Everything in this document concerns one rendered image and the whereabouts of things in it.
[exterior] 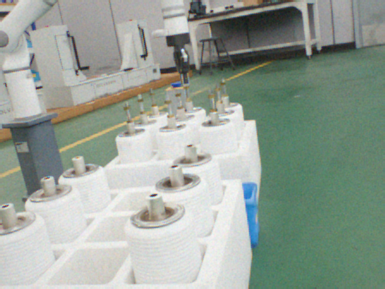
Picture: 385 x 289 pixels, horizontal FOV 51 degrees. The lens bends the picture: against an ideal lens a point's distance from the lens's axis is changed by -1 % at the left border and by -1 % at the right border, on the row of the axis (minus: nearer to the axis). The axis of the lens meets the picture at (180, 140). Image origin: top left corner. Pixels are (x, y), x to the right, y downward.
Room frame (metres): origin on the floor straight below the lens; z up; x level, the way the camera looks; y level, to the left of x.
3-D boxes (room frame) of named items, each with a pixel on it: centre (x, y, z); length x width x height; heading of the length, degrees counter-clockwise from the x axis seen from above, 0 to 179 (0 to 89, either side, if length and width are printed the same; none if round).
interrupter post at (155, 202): (0.51, 0.05, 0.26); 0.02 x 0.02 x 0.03
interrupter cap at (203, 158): (0.74, -0.02, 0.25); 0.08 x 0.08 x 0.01
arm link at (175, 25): (1.30, -0.03, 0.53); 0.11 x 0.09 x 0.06; 100
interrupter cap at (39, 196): (0.69, 0.24, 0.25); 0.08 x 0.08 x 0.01
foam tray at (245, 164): (1.19, -0.02, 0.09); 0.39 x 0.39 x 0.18; 74
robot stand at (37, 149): (1.47, 0.53, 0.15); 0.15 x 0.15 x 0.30; 58
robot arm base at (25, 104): (1.47, 0.53, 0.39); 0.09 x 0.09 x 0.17; 58
